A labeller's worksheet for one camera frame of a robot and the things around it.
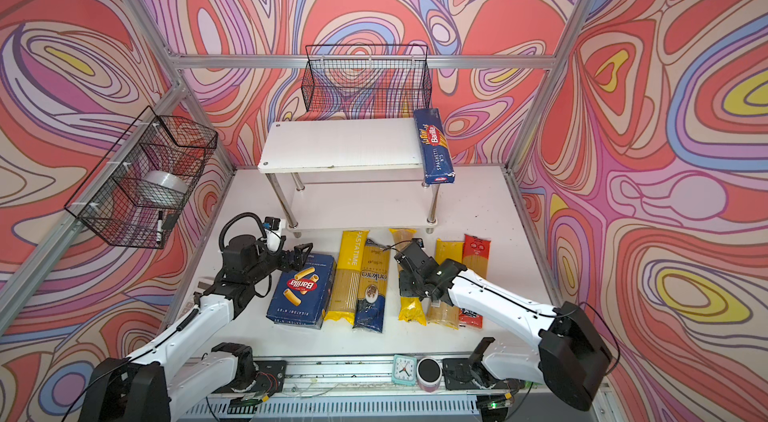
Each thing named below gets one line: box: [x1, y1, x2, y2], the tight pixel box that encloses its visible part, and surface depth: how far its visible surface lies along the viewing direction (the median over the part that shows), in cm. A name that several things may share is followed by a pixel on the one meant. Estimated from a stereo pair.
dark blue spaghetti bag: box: [353, 239, 391, 333], surface depth 88 cm
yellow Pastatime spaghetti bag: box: [324, 230, 370, 325], surface depth 90 cm
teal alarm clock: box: [392, 354, 417, 386], surface depth 74 cm
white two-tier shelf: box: [258, 118, 441, 238], surface depth 90 cm
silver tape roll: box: [139, 170, 189, 209], surface depth 74 cm
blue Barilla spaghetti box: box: [413, 108, 455, 185], surface depth 73 cm
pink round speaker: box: [416, 357, 443, 393], surface depth 71 cm
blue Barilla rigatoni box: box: [266, 253, 337, 330], surface depth 82 cm
